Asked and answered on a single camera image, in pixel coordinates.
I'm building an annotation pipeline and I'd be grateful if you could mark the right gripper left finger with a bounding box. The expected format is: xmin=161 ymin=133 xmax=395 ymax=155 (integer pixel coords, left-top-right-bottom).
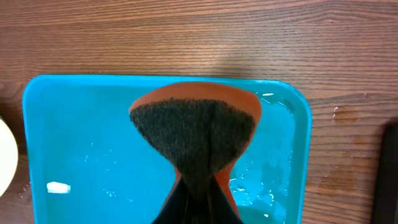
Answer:
xmin=152 ymin=177 xmax=195 ymax=224

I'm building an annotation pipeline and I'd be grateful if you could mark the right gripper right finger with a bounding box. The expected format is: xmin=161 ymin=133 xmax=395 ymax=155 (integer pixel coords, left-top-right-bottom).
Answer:
xmin=201 ymin=174 xmax=243 ymax=224

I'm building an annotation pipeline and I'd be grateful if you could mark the orange and dark sponge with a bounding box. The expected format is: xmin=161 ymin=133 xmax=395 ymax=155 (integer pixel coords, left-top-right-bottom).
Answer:
xmin=129 ymin=82 xmax=262 ymax=223

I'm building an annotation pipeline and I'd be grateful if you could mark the yellow-green plate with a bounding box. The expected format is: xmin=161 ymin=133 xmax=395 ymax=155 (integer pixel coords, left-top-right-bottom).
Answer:
xmin=0 ymin=117 xmax=19 ymax=197

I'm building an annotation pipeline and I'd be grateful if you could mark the teal plastic tray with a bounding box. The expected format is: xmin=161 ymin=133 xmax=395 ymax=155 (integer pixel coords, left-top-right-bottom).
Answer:
xmin=22 ymin=75 xmax=312 ymax=223

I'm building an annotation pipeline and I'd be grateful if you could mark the black rectangular tray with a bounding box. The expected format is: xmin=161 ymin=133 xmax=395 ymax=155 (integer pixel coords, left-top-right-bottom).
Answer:
xmin=371 ymin=122 xmax=397 ymax=224

